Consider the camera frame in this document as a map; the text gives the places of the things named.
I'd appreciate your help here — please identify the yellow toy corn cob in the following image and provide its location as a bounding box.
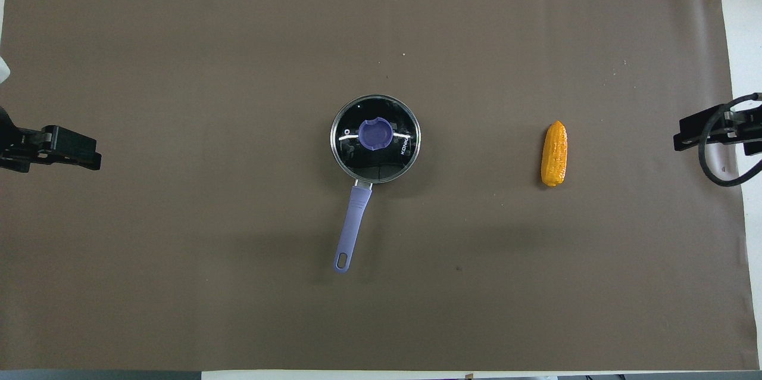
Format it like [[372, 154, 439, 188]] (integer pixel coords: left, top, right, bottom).
[[541, 120, 569, 188]]

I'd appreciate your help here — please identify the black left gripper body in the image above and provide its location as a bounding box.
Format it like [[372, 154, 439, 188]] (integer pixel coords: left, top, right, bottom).
[[0, 107, 46, 173]]

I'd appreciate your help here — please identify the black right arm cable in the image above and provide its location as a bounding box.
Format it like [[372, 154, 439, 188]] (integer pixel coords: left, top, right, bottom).
[[698, 93, 762, 187]]

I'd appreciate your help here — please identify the brown table mat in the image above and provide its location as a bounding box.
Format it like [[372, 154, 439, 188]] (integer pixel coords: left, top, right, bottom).
[[0, 0, 760, 372]]

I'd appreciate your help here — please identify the glass lid purple knob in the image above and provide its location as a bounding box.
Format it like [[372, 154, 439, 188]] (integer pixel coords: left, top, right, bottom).
[[330, 95, 421, 183]]

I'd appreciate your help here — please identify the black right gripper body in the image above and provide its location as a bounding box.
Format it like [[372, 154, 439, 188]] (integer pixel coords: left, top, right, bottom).
[[723, 103, 762, 157]]

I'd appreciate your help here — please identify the blue pot purple handle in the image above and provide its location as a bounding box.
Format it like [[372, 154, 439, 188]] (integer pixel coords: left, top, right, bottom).
[[329, 94, 421, 274]]

